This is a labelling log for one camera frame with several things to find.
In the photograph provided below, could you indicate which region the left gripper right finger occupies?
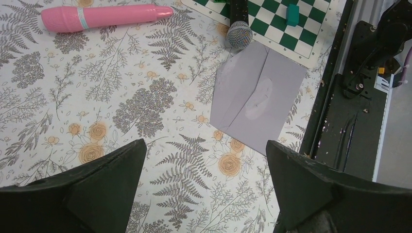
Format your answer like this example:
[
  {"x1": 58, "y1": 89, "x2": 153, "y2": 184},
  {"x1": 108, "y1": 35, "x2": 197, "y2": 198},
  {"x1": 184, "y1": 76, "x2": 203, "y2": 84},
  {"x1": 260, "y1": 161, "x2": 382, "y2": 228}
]
[{"x1": 266, "y1": 140, "x2": 412, "y2": 233}]

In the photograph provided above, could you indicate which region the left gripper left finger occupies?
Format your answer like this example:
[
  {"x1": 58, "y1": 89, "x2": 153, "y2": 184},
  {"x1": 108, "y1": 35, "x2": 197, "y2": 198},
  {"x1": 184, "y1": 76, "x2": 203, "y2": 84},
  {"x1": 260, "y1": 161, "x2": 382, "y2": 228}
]
[{"x1": 0, "y1": 139, "x2": 147, "y2": 233}]

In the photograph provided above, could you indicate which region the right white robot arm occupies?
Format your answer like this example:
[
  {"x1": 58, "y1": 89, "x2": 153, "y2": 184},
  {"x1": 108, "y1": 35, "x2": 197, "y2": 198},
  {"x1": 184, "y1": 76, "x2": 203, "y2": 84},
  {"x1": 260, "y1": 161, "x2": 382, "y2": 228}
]
[{"x1": 342, "y1": 0, "x2": 412, "y2": 99}]

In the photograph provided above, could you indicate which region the floral table mat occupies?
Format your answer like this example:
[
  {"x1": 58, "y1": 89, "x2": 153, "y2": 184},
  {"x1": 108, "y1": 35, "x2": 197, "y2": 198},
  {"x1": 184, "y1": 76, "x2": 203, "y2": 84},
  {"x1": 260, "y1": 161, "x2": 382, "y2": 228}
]
[{"x1": 0, "y1": 0, "x2": 346, "y2": 233}]

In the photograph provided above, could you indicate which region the green white chessboard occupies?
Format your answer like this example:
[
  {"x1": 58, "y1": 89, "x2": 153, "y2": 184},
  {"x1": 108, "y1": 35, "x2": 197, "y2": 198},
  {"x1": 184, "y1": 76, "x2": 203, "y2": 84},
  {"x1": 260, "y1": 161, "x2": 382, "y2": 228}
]
[{"x1": 180, "y1": 0, "x2": 347, "y2": 69}]

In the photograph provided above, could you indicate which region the black microphone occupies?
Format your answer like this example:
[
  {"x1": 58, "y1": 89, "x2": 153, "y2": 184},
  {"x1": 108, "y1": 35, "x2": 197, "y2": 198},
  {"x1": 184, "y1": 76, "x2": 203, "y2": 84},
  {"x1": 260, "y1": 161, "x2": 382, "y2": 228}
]
[{"x1": 226, "y1": 0, "x2": 253, "y2": 50}]

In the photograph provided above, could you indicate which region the pink toy microphone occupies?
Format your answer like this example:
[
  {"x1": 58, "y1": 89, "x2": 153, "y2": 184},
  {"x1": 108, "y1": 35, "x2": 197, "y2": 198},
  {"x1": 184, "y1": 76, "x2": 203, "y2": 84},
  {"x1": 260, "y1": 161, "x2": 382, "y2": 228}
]
[{"x1": 41, "y1": 4, "x2": 174, "y2": 33}]

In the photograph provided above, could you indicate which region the teal block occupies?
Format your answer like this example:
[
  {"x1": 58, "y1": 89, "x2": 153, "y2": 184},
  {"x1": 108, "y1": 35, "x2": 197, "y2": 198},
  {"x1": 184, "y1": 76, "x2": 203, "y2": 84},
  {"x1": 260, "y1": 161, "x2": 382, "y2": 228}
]
[{"x1": 286, "y1": 4, "x2": 300, "y2": 27}]

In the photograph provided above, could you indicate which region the lego toy on chessboard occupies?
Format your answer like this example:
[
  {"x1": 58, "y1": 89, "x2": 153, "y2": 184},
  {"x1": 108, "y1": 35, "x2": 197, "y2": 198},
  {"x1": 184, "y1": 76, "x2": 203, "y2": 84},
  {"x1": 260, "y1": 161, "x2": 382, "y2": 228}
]
[{"x1": 213, "y1": 0, "x2": 230, "y2": 4}]

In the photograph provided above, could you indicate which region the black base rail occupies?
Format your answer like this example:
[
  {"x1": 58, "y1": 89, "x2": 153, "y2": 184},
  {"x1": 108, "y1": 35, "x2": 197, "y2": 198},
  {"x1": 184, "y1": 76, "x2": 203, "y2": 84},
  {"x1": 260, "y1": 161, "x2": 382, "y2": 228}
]
[{"x1": 300, "y1": 0, "x2": 412, "y2": 182}]

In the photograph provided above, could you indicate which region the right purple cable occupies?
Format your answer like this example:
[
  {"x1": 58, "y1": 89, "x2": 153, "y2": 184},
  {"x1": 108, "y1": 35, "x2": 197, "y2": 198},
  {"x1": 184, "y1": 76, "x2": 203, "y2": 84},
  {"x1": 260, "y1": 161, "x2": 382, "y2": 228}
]
[{"x1": 397, "y1": 45, "x2": 412, "y2": 87}]

